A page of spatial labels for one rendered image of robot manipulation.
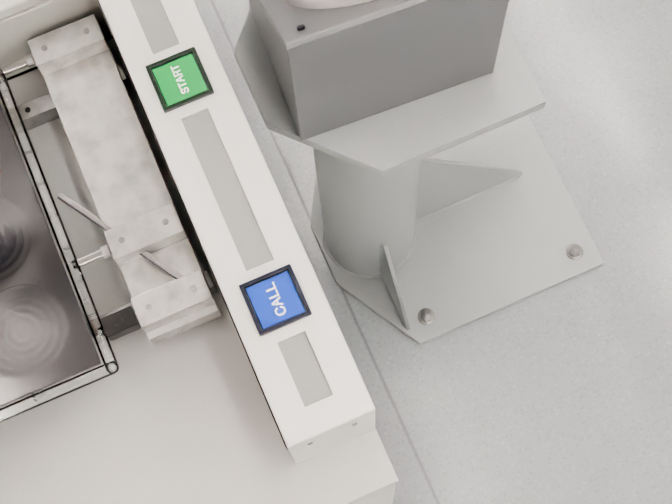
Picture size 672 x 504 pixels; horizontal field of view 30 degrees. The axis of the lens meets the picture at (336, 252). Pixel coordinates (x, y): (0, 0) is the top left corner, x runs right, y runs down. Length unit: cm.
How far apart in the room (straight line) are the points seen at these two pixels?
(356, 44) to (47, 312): 43
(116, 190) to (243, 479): 34
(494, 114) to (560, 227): 83
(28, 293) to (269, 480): 32
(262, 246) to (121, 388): 25
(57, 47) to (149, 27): 12
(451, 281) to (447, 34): 96
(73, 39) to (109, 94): 7
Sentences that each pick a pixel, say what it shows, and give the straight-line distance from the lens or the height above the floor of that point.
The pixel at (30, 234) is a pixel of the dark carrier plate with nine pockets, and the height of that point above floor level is 90.
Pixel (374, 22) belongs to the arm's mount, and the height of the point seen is 106.
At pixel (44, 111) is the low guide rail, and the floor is 85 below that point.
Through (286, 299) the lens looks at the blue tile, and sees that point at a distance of 125.
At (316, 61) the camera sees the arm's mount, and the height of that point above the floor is 102.
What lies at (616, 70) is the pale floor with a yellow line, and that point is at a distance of 242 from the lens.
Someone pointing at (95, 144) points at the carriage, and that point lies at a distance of 142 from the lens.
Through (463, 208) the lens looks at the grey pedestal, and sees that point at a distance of 227.
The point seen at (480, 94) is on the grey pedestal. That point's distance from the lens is 148.
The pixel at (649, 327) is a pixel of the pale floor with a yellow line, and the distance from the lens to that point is 228.
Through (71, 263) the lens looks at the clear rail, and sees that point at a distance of 136.
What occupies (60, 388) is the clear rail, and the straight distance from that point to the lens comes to 133.
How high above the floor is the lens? 218
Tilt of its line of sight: 74 degrees down
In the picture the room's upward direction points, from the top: 6 degrees counter-clockwise
